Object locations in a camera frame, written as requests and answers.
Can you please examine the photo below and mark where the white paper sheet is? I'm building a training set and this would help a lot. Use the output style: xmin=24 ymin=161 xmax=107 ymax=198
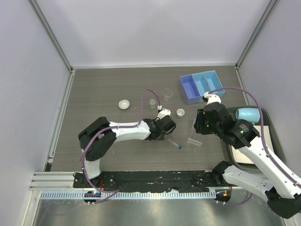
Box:
xmin=231 ymin=125 xmax=274 ymax=165

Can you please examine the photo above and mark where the light blue mug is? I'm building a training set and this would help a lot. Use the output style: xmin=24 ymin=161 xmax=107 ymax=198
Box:
xmin=235 ymin=107 xmax=261 ymax=124

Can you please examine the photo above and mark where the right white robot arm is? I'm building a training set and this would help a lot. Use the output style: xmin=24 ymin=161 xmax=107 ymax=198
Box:
xmin=194 ymin=102 xmax=301 ymax=219

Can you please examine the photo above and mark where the clear plastic tube rack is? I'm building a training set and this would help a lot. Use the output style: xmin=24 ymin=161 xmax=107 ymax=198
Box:
xmin=187 ymin=119 xmax=203 ymax=146

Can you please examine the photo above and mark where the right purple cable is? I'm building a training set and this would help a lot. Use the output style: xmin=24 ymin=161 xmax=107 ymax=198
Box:
xmin=206 ymin=86 xmax=301 ymax=205

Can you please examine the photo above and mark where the dark green tray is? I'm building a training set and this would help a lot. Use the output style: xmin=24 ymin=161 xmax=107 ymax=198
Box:
xmin=226 ymin=108 xmax=286 ymax=169

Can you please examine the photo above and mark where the glass beaker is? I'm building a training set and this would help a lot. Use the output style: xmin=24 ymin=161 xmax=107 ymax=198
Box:
xmin=163 ymin=88 xmax=173 ymax=102

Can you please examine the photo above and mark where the small white crucible cup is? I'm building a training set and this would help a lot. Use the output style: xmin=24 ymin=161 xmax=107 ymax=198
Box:
xmin=176 ymin=108 xmax=185 ymax=118

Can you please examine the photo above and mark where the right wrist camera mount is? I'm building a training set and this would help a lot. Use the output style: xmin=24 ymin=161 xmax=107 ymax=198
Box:
xmin=202 ymin=92 xmax=221 ymax=110

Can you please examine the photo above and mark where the light blue right bin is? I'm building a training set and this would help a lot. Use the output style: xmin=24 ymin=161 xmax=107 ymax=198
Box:
xmin=204 ymin=70 xmax=223 ymax=92

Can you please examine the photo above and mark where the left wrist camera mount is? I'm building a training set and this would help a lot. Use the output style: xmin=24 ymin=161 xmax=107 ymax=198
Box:
xmin=157 ymin=105 xmax=171 ymax=119

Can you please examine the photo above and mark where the white ceramic bowl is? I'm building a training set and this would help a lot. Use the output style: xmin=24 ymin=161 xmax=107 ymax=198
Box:
xmin=118 ymin=99 xmax=130 ymax=110

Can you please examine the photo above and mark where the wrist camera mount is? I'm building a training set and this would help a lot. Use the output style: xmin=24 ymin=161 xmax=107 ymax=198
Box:
xmin=202 ymin=92 xmax=221 ymax=110
xmin=157 ymin=105 xmax=171 ymax=119

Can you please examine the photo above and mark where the light blue bin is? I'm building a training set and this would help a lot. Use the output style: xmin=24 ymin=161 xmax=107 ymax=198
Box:
xmin=204 ymin=70 xmax=223 ymax=92
xmin=192 ymin=73 xmax=211 ymax=103

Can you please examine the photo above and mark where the purple-blue plastic bin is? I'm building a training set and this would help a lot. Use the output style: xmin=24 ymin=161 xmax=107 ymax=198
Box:
xmin=180 ymin=74 xmax=201 ymax=105

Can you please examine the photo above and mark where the slotted cable duct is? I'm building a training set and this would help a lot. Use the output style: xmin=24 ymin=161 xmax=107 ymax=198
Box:
xmin=40 ymin=189 xmax=216 ymax=200

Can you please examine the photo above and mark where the small glass bottle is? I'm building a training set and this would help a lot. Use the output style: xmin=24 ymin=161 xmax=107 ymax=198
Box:
xmin=149 ymin=98 xmax=158 ymax=113

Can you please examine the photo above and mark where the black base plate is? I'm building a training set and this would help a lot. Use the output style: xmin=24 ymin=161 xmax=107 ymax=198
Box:
xmin=73 ymin=170 xmax=231 ymax=193

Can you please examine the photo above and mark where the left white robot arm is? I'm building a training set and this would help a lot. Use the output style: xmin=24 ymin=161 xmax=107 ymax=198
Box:
xmin=78 ymin=115 xmax=176 ymax=188

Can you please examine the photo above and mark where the blue-capped test tube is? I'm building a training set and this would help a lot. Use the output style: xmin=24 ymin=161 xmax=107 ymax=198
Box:
xmin=167 ymin=138 xmax=182 ymax=149

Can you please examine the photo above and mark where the light blue middle bin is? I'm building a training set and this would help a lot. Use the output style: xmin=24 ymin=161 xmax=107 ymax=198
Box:
xmin=192 ymin=73 xmax=211 ymax=103

